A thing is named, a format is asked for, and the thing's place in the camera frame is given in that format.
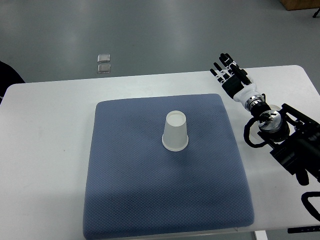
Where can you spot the white paper cup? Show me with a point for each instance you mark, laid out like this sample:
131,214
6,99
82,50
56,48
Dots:
275,108
175,135

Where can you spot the upper metal floor plate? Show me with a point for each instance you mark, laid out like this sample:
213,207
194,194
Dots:
104,58

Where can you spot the white table leg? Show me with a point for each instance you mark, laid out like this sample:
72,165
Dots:
260,235

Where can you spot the black white robotic hand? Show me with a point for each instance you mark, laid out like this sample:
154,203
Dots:
235,82

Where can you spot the white paper cup on cushion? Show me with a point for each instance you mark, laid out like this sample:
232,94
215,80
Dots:
175,135

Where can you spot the black table control panel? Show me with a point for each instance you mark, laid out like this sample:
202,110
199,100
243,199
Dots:
305,229

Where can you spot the black tripod leg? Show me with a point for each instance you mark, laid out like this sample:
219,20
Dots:
316,13

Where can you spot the metal floor plate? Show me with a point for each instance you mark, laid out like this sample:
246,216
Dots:
104,58
104,68

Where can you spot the brown cardboard box corner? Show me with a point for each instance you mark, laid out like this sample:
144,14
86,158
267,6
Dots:
292,5

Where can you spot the black object at left edge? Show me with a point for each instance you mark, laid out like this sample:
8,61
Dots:
8,77

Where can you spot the lower metal floor plate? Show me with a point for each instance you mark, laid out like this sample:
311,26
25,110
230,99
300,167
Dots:
104,68

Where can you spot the blue mesh cushion pad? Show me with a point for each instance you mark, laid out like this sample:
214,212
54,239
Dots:
137,187

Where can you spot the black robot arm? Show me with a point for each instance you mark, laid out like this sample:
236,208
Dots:
293,137

